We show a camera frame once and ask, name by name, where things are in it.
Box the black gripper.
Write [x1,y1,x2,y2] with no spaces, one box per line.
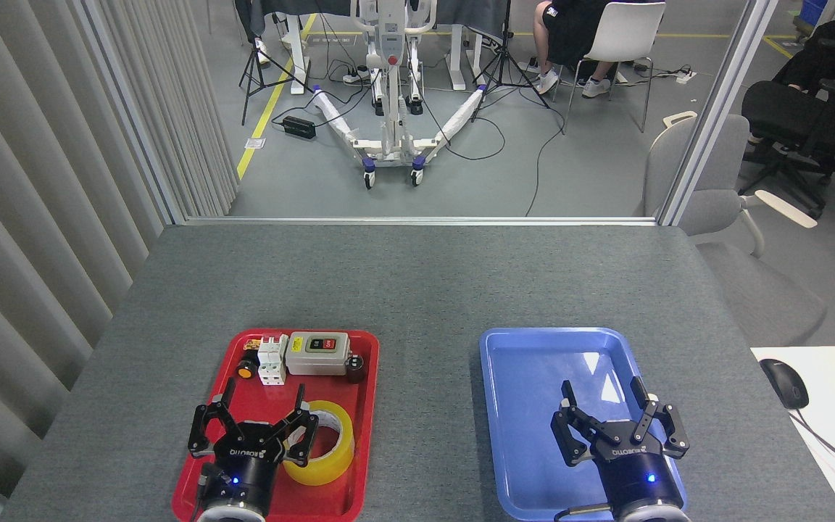
[551,376,690,517]
[188,377,319,510]

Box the yellow tape roll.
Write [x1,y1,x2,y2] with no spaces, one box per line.
[283,400,355,486]

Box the red plastic tray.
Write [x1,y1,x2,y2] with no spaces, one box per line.
[171,329,381,522]

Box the white circuit breaker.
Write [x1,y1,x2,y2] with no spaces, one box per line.
[257,334,289,386]

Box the blue plastic tray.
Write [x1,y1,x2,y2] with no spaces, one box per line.
[479,327,688,521]

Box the black computer mouse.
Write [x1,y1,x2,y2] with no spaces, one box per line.
[760,358,810,410]

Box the white desk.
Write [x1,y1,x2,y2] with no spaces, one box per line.
[751,346,835,522]

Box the grey office chair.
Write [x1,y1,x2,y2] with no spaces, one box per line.
[642,111,828,347]

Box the black power adapter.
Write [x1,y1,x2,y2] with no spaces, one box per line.
[282,115,317,141]

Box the white stand on wheels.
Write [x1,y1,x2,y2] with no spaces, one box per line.
[312,0,487,191]

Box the black office chair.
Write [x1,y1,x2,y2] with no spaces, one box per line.
[740,36,835,218]

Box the black tripod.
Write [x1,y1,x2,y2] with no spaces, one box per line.
[238,20,314,126]
[470,0,551,123]

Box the white plastic chair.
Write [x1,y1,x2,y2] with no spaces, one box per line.
[552,1,667,135]

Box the seated person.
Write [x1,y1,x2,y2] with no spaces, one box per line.
[531,0,615,99]

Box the grey push button switch box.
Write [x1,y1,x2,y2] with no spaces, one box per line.
[285,331,352,376]

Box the silver frame rail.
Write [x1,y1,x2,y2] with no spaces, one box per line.
[184,215,659,226]

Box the silver frame post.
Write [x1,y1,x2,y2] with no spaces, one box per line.
[657,0,781,226]

